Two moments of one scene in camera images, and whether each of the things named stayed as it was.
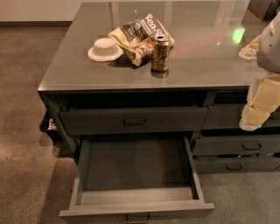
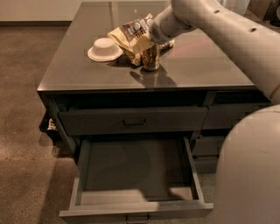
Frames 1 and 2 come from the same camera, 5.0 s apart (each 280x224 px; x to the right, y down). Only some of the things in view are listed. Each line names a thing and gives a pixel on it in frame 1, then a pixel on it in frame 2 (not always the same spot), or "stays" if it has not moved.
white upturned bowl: (104, 49) stays
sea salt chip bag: (136, 38) stays
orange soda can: (160, 52) → (150, 58)
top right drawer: (228, 115) stays
